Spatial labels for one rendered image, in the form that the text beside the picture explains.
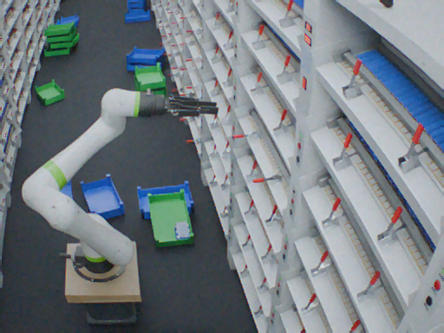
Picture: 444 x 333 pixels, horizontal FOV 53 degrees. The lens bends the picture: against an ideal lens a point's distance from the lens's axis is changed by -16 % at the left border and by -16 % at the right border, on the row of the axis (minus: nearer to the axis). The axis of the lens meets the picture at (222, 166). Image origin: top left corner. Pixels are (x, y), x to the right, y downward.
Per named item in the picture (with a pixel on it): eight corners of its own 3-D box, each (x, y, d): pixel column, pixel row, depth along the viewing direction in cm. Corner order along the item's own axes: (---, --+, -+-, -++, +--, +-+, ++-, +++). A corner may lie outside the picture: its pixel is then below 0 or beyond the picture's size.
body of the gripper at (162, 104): (155, 101, 181) (181, 102, 183) (153, 90, 188) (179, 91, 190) (153, 120, 185) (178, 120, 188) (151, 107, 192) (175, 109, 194)
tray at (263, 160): (288, 230, 163) (281, 210, 157) (241, 127, 211) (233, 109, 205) (343, 204, 162) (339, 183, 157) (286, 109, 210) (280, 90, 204)
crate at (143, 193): (141, 219, 289) (140, 209, 284) (138, 197, 304) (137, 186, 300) (194, 213, 294) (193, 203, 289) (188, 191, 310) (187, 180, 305)
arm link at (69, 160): (67, 174, 171) (48, 154, 173) (67, 189, 181) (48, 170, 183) (133, 114, 191) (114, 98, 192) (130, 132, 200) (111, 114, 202)
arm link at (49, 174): (41, 222, 168) (29, 199, 160) (23, 206, 175) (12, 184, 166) (72, 191, 178) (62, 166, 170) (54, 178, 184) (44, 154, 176)
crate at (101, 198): (81, 192, 306) (80, 181, 302) (110, 184, 314) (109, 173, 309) (93, 222, 285) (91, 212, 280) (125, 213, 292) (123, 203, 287)
